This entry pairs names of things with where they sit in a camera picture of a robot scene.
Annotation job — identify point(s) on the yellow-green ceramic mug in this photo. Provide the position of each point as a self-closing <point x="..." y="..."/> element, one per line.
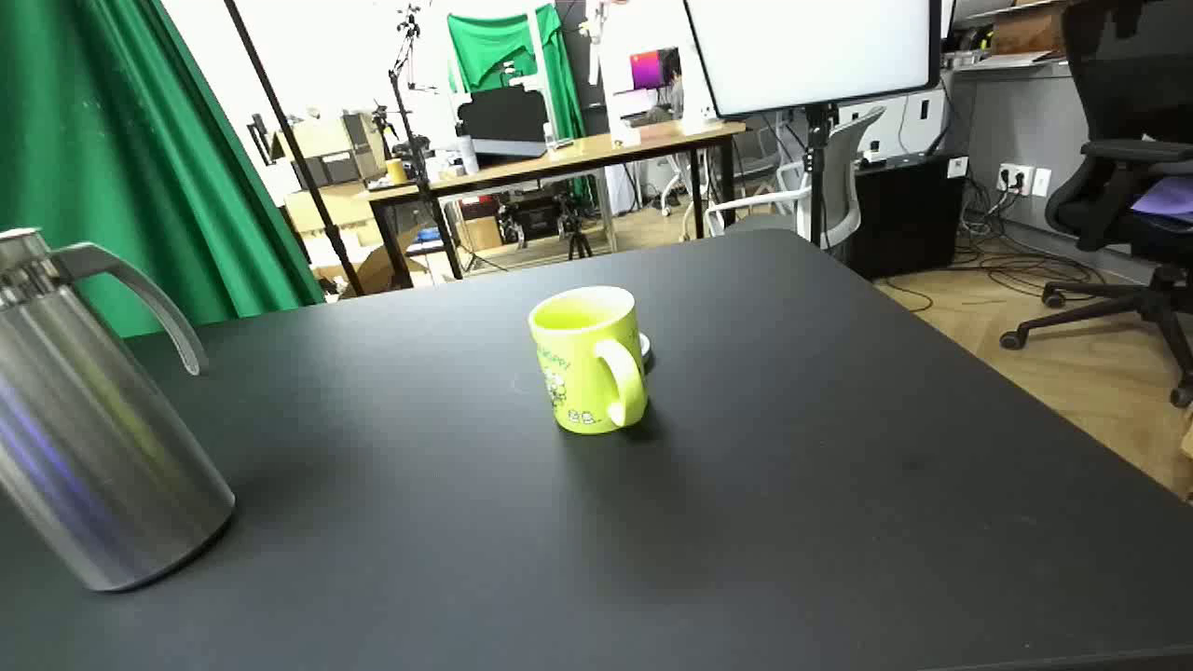
<point x="582" y="367"/>

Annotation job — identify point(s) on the wooden desk with black legs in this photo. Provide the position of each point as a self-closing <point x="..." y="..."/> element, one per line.
<point x="559" y="159"/>

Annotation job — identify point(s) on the black case on desk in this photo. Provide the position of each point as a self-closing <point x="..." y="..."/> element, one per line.
<point x="499" y="116"/>

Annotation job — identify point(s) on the black tripod stand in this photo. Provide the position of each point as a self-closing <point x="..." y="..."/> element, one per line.
<point x="417" y="149"/>

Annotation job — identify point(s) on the monitor with pink picture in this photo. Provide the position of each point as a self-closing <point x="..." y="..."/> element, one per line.
<point x="652" y="67"/>

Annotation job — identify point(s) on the grey white office chair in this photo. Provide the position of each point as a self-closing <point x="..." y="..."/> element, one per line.
<point x="841" y="171"/>

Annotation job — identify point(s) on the green cloth backdrop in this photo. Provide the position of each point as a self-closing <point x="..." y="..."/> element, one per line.
<point x="493" y="48"/>

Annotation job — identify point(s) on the black box cabinet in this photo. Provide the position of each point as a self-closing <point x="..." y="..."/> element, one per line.
<point x="904" y="215"/>

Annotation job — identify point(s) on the thin black slanted pole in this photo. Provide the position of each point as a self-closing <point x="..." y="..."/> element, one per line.
<point x="290" y="149"/>

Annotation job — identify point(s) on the large green curtain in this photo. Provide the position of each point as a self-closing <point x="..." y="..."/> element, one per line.
<point x="111" y="135"/>

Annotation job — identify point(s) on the black office chair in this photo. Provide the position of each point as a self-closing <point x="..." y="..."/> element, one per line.
<point x="1124" y="114"/>

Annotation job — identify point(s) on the purple cushion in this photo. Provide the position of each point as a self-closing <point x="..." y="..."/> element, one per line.
<point x="1169" y="198"/>

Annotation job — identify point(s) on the white screen with black frame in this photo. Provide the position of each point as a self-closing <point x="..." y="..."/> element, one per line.
<point x="805" y="48"/>

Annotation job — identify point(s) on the white wall socket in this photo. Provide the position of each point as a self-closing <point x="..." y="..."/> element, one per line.
<point x="1024" y="181"/>

